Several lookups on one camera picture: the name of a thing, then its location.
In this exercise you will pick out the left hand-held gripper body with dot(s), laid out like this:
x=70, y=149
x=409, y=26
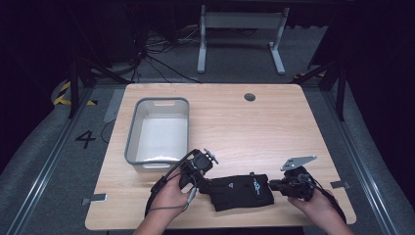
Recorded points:
x=195, y=164

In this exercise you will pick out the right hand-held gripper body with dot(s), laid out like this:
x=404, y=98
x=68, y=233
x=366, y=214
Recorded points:
x=298, y=184

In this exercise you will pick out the white bin with grey rim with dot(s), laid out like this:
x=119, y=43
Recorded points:
x=161, y=137

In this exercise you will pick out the person's right hand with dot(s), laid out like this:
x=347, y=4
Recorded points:
x=318, y=205

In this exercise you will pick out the person's left hand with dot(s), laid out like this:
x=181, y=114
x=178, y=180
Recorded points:
x=171, y=199

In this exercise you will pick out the grey tape strip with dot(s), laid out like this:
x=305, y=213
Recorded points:
x=339, y=184
x=96, y=198

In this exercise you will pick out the black metal stand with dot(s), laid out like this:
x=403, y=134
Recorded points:
x=341, y=91
x=74, y=88

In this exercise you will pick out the yellow and black floor tape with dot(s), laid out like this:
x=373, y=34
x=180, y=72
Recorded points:
x=63, y=94

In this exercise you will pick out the metal floor rail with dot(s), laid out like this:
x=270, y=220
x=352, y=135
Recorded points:
x=49, y=166
x=359, y=163

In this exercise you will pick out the white metal desk frame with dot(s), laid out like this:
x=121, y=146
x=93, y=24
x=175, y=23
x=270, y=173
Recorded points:
x=241, y=20

